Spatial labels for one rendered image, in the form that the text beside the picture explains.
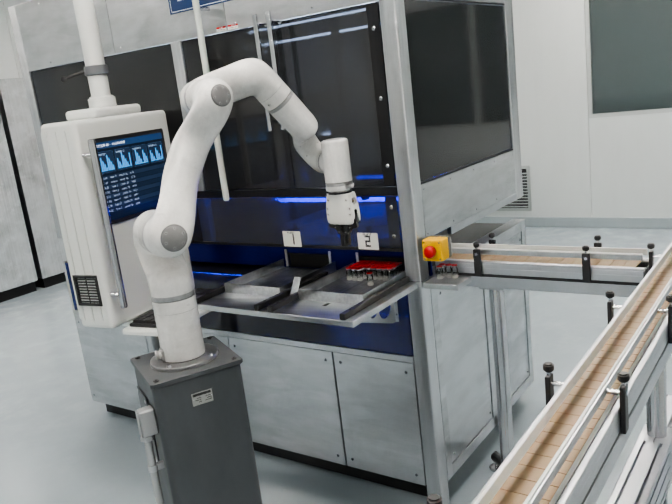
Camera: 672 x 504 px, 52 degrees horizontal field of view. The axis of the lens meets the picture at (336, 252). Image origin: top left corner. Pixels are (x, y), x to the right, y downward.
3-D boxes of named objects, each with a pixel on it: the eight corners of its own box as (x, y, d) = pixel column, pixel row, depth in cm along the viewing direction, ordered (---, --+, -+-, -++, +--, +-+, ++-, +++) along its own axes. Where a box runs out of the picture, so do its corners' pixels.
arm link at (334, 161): (319, 182, 217) (334, 184, 209) (313, 140, 214) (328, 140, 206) (341, 178, 221) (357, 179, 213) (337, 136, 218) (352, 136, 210)
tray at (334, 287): (354, 271, 260) (352, 262, 259) (415, 275, 245) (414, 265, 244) (298, 299, 233) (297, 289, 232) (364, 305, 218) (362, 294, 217)
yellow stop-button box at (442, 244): (433, 255, 237) (431, 235, 235) (452, 256, 233) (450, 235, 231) (422, 261, 231) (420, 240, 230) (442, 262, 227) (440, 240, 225)
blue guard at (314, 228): (64, 235, 348) (57, 200, 344) (402, 248, 236) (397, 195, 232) (63, 236, 347) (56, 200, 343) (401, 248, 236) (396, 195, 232)
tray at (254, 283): (283, 267, 279) (282, 258, 279) (336, 270, 264) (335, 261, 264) (225, 292, 253) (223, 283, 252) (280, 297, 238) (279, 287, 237)
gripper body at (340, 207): (359, 185, 215) (363, 221, 218) (333, 186, 221) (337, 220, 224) (346, 190, 209) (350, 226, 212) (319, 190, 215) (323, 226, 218)
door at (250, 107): (206, 190, 284) (182, 41, 271) (295, 188, 257) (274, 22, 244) (205, 190, 283) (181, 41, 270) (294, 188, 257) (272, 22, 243)
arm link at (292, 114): (253, 112, 209) (317, 179, 224) (276, 110, 196) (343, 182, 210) (271, 90, 211) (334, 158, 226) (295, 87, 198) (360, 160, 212)
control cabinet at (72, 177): (162, 287, 302) (129, 105, 285) (198, 288, 294) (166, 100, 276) (75, 328, 259) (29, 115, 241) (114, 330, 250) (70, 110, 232)
